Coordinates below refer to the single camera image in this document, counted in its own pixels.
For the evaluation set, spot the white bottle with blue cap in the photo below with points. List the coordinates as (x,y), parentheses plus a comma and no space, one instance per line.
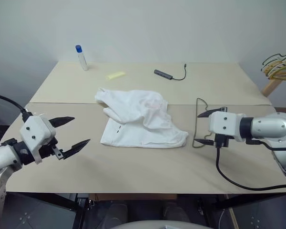
(82,59)

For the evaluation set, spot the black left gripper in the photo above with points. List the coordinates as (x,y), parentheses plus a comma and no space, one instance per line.
(48,149)

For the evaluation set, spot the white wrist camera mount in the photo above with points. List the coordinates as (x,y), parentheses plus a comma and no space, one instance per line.
(35,130)
(222,124)

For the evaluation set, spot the pale yellow flat piece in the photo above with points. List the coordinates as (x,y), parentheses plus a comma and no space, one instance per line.
(115,75)

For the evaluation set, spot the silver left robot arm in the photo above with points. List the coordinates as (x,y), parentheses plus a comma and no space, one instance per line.
(2,155)

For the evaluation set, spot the grey robot torso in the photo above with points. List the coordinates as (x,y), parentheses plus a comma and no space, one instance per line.
(152,225)

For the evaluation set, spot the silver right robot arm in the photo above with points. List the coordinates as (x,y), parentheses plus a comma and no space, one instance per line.
(269,126)

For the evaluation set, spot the rack of yellow hangers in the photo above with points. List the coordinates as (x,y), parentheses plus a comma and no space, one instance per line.
(273,55)

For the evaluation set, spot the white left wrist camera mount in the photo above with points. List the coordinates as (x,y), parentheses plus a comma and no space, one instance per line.
(35,130)

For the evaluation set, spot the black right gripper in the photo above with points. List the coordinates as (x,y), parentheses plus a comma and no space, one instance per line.
(221,141)

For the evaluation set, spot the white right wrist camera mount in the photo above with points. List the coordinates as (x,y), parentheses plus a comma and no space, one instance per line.
(222,124)

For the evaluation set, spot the grey metal plate with screws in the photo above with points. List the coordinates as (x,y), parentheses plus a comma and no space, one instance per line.
(259,214)
(35,214)

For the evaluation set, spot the bunch of coloured hangers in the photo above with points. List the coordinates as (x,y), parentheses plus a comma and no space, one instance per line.
(283,74)

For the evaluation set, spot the white garment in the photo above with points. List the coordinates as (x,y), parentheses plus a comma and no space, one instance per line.
(133,107)

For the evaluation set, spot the light wooden stick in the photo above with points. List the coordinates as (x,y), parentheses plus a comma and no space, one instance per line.
(233,218)

